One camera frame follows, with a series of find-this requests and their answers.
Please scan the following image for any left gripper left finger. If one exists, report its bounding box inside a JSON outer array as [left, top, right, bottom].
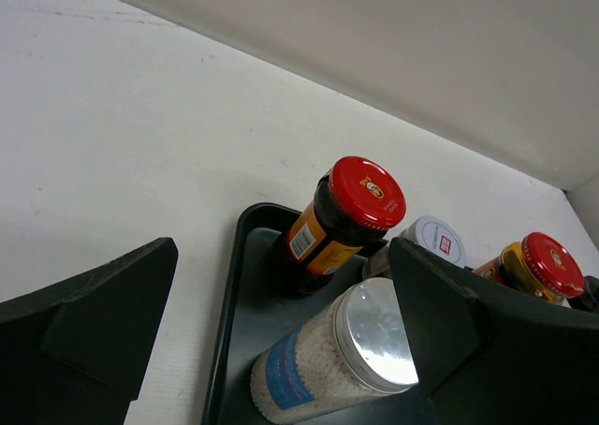
[[1, 238, 179, 424]]

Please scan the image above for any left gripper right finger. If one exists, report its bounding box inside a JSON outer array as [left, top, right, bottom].
[[389, 238, 598, 424]]

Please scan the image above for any red lid chili jar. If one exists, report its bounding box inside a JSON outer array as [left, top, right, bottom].
[[473, 231, 585, 305]]

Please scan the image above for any silver lid salt canister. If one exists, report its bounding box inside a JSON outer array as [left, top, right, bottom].
[[250, 278, 418, 424]]

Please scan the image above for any white lid sauce jar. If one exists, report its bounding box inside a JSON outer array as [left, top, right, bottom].
[[361, 214, 468, 281]]

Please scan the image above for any red lid sauce jar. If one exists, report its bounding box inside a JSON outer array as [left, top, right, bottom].
[[270, 155, 407, 296]]

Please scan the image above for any black plastic tray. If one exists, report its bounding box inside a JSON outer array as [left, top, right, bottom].
[[200, 202, 436, 425]]

